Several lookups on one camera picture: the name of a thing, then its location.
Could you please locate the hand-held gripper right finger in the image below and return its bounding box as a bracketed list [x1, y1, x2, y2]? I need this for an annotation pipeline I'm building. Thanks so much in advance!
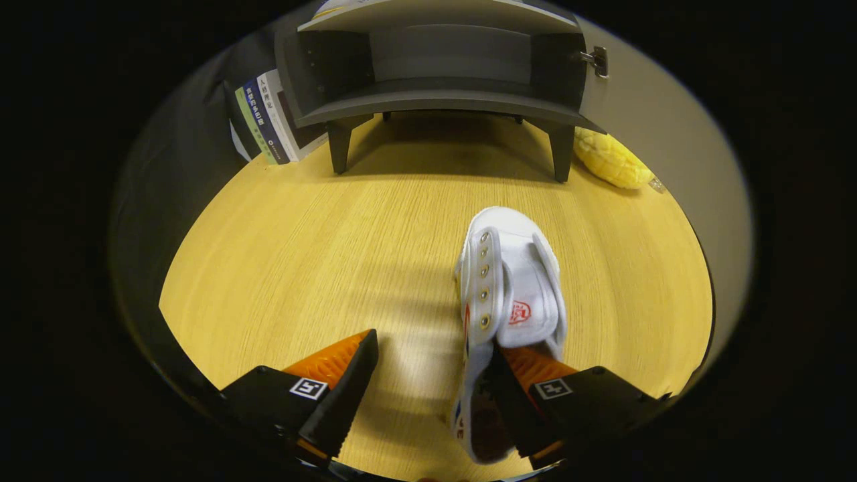
[488, 341, 673, 470]

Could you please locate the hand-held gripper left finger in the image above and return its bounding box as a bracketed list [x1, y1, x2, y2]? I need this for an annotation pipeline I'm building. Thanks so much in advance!
[220, 328, 380, 469]

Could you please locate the grey shoe cabinet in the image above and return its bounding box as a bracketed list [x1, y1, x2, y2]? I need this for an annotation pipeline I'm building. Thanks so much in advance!
[274, 0, 607, 183]

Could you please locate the metal door hinge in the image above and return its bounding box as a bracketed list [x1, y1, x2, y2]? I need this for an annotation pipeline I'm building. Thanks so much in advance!
[580, 46, 609, 80]

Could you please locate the yellow corn plush toy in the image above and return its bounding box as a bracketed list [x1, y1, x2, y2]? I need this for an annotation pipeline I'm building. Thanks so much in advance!
[573, 127, 656, 191]

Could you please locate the white spine book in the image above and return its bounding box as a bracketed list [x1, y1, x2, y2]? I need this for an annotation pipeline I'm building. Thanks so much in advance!
[257, 68, 329, 162]

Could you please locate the black backdrop cloth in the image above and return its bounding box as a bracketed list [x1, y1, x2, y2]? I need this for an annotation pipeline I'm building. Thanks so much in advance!
[107, 27, 303, 404]

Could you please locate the blue spine book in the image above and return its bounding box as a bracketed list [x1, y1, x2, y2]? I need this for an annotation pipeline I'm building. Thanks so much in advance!
[242, 78, 293, 165]

